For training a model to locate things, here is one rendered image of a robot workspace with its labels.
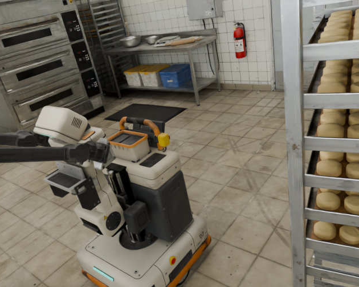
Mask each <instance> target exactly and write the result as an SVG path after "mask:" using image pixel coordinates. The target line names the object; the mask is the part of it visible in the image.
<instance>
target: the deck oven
mask: <svg viewBox="0 0 359 287"><path fill-rule="evenodd" d="M105 104H106V102H105V98H104V95H103V91H102V88H101V85H100V82H99V78H98V75H97V72H96V68H95V65H94V62H93V59H92V55H91V52H90V50H89V46H88V43H87V40H86V37H85V33H84V30H83V26H82V23H81V20H80V16H79V13H78V10H77V7H76V3H75V0H0V133H9V132H13V133H15V132H17V131H18V130H26V131H28V132H29V131H30V130H31V131H33V130H34V128H36V126H35V124H36V122H37V120H38V118H39V115H40V113H41V111H42V109H43V108H44V107H45V106H55V107H60V108H67V109H70V110H72V111H74V112H76V113H77V114H79V115H81V116H83V117H85V118H86V119H87V120H89V119H91V118H93V117H95V116H97V115H98V114H100V113H103V112H105V110H104V106H103V105H105Z"/></svg>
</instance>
